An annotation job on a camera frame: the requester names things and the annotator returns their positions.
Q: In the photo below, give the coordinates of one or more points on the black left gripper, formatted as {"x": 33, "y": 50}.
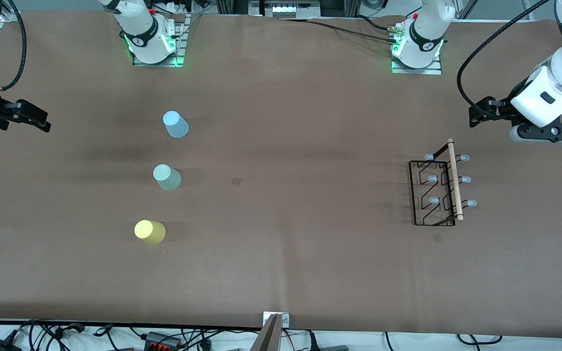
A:
{"x": 504, "y": 109}

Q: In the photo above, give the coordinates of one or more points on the pale green plastic cup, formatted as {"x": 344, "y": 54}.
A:
{"x": 168, "y": 178}

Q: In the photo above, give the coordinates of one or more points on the yellow plastic cup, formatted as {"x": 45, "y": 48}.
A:
{"x": 150, "y": 232}

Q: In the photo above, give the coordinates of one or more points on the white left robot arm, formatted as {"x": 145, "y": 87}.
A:
{"x": 427, "y": 29}

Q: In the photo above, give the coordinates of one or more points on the light blue plastic cup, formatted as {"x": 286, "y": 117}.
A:
{"x": 176, "y": 126}

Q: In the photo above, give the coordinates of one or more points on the brown table cover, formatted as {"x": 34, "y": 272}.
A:
{"x": 310, "y": 122}

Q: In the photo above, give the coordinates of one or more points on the white power strip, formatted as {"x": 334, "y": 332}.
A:
{"x": 291, "y": 9}

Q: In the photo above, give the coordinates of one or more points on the black box with orange connectors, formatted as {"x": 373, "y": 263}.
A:
{"x": 156, "y": 337}

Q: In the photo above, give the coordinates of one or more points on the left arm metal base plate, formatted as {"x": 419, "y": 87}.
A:
{"x": 417, "y": 71}

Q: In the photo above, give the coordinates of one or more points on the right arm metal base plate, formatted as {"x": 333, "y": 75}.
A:
{"x": 159, "y": 64}

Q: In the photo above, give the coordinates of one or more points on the camera mount post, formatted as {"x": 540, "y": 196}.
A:
{"x": 269, "y": 336}

